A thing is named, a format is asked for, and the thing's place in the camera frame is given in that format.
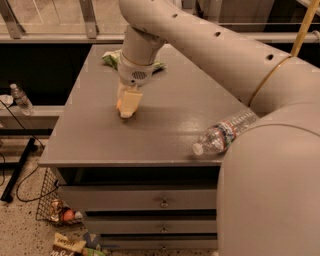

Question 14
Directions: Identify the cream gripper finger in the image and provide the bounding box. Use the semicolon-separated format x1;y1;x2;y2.
119;89;142;118
117;81;128;100

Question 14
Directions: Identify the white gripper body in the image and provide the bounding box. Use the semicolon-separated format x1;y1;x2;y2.
117;54;154;86

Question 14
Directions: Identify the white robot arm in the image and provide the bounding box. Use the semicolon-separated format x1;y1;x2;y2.
119;0;320;256

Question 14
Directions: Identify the green chip bag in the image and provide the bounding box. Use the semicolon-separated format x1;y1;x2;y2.
102;50;165;73

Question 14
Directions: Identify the grey drawer cabinet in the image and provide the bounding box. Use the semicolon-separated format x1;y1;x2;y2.
40;45;244;250

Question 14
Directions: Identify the clear plastic water bottle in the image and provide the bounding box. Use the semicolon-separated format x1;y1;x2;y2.
192;108;259;156

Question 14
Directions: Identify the small water bottle on ledge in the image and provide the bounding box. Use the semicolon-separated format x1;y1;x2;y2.
10;84;35;116

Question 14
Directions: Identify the black metal floor stand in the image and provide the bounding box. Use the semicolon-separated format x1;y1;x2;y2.
1;138;35;203

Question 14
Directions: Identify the snack bag on floor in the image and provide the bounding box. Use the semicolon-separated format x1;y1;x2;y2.
49;233;106;256

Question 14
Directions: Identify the metal railing frame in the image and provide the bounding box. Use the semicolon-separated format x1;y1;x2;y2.
0;0;312;43

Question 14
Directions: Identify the black wire basket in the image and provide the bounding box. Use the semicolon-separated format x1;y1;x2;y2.
36;169;82;226

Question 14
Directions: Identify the black floor cable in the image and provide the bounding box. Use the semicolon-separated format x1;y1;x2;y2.
0;99;61;204

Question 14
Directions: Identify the wooden yellow ladder frame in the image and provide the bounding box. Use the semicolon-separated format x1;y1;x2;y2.
290;0;320;57

